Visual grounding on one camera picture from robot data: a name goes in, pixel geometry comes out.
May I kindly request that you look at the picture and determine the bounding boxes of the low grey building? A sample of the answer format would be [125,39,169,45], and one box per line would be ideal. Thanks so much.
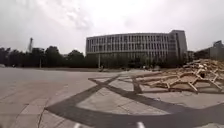
[193,39,224,62]

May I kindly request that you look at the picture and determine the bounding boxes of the grey stone slab plaza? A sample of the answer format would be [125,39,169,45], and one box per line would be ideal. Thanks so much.
[0,67,224,128]

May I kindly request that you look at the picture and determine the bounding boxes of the pile of wooden frames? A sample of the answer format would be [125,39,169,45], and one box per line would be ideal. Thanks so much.
[118,58,224,94]

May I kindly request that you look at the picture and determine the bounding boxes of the tall thin tower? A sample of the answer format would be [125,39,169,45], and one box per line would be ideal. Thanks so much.
[27,36,34,54]

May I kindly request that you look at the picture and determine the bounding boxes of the large grey curved building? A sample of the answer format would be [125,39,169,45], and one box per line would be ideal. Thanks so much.
[85,29,189,69]

